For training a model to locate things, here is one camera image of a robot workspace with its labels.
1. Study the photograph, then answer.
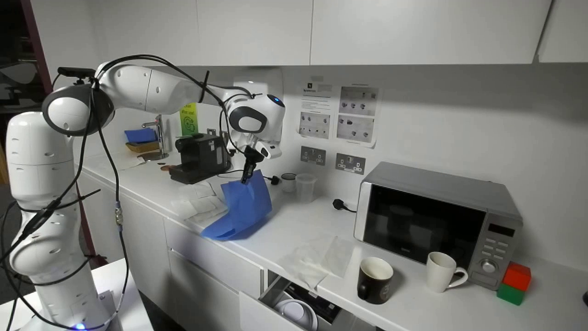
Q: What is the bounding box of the white paper towel dispenser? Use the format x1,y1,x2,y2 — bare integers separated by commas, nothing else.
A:
231,69,284,144

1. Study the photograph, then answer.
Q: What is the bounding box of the white bowl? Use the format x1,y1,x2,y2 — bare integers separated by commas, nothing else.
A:
273,298,319,331

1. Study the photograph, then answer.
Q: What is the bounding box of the dark red door frame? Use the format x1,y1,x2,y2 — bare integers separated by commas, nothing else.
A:
16,0,102,269

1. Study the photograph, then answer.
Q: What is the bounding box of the black microwave plug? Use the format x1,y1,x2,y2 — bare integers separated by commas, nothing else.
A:
330,197,358,216

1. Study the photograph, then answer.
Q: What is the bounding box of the brown-yellow pack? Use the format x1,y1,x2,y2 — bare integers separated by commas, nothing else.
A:
124,142,170,164

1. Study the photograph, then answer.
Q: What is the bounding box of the double wall socket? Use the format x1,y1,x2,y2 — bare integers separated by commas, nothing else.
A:
334,151,367,177
299,144,328,168

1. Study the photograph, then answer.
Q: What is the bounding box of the blue pack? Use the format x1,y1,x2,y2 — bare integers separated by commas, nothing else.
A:
122,127,159,148

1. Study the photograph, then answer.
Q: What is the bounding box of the white robot table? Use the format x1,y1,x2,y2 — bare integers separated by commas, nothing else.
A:
0,256,154,331

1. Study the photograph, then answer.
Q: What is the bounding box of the black mug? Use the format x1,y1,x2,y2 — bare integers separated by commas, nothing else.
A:
356,256,396,308

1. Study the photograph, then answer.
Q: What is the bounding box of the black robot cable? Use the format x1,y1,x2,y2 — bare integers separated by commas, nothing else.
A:
0,54,245,331

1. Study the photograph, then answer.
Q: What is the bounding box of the white notice with logo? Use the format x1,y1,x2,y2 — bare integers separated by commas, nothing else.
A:
299,76,335,100

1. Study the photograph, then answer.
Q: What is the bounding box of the green block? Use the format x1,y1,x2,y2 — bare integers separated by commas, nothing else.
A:
493,284,527,308

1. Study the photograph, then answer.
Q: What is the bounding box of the yellow-green wall sign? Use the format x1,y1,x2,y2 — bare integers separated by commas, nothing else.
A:
177,102,201,139

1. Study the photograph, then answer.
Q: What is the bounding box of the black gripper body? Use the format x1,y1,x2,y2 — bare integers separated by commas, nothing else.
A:
240,144,267,168

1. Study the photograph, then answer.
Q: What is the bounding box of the white mug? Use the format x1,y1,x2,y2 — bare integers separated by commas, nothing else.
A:
424,251,471,295

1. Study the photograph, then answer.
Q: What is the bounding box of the red-orange block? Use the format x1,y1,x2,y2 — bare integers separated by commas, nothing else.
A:
501,264,534,295

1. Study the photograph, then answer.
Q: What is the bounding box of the white lower cabinet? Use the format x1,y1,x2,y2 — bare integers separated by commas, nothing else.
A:
76,168,381,331

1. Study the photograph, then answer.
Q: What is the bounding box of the silver microwave oven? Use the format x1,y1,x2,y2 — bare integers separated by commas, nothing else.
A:
352,161,525,291

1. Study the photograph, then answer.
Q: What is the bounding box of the blue cloth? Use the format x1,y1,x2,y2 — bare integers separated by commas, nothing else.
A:
199,170,273,243

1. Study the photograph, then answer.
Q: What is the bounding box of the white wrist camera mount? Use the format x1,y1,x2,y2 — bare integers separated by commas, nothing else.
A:
251,142,278,159

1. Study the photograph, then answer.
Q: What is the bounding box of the open white drawer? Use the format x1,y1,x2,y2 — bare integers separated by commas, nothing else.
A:
256,273,381,331

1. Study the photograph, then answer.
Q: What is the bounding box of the black stereo camera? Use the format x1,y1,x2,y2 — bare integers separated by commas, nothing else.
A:
54,65,97,81

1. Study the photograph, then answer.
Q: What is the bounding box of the white upper cabinet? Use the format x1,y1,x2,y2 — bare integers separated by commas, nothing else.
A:
27,0,588,70

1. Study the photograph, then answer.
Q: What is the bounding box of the photo instruction sheet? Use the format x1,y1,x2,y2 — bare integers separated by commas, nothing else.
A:
334,113,378,148
337,83,380,118
297,109,332,142

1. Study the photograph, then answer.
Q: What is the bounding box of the white cabinet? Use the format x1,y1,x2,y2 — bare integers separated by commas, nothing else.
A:
76,168,381,331
27,0,588,70

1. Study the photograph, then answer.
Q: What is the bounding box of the small white cup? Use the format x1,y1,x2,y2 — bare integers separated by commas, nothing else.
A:
278,172,299,196

